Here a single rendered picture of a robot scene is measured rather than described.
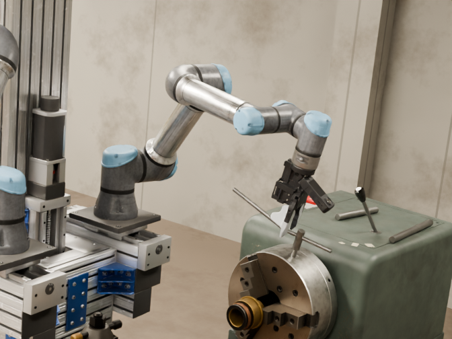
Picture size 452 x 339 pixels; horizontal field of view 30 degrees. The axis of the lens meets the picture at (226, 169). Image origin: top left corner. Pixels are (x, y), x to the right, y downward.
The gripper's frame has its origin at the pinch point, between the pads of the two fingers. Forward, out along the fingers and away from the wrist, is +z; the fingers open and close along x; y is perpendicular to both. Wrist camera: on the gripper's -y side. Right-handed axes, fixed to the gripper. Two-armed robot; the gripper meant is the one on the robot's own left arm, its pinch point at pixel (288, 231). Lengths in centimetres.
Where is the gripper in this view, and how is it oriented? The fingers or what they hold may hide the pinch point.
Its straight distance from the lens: 241.9
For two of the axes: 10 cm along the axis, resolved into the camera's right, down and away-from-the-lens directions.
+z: -2.6, 8.9, 3.8
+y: -8.5, -4.0, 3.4
